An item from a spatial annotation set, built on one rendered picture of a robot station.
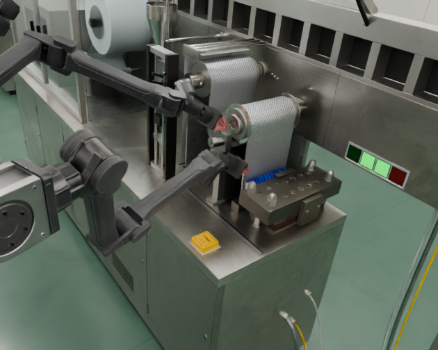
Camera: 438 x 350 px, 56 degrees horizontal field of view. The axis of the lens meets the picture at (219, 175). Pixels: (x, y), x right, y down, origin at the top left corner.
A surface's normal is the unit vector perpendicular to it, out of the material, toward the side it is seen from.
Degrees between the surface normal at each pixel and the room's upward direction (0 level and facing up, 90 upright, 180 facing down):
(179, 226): 0
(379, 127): 90
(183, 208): 0
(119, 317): 0
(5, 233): 90
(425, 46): 90
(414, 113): 90
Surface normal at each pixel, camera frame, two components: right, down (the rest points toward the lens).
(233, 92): 0.60, 0.48
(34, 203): 0.83, 0.35
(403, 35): -0.79, 0.26
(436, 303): 0.08, -0.85
